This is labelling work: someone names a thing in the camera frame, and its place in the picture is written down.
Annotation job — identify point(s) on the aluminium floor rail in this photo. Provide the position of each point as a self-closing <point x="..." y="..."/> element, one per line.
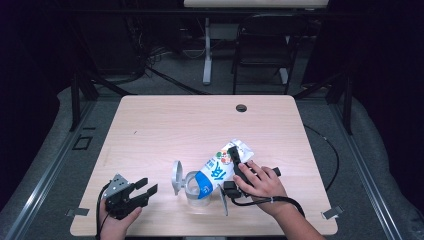
<point x="43" y="180"/>
<point x="366" y="180"/>

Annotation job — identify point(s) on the black metal stand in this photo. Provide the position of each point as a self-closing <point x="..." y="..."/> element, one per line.
<point x="75" y="100"/>
<point x="348" y="106"/>

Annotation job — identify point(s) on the person's left hand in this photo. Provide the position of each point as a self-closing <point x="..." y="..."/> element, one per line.
<point x="113" y="226"/>

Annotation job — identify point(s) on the white and blue pouch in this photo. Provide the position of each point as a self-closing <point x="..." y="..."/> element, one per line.
<point x="216" y="170"/>

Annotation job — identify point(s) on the person's right hand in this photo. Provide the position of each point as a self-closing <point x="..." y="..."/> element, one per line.
<point x="266" y="188"/>

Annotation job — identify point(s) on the clear jar with white lid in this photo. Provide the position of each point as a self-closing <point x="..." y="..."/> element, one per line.
<point x="176" y="176"/>

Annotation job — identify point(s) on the black folding chair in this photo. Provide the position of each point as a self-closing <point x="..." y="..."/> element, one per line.
<point x="266" y="36"/>

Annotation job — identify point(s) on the white desk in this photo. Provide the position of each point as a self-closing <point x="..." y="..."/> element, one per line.
<point x="207" y="50"/>

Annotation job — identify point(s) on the grey tape strip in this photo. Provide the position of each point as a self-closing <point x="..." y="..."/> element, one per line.
<point x="78" y="212"/>
<point x="332" y="212"/>

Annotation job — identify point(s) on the black table grommet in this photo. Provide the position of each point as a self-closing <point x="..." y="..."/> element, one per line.
<point x="241" y="108"/>

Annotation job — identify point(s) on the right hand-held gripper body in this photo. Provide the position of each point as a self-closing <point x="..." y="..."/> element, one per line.
<point x="231" y="190"/>

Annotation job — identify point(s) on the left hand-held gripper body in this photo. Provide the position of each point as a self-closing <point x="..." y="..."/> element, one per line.
<point x="115" y="186"/>

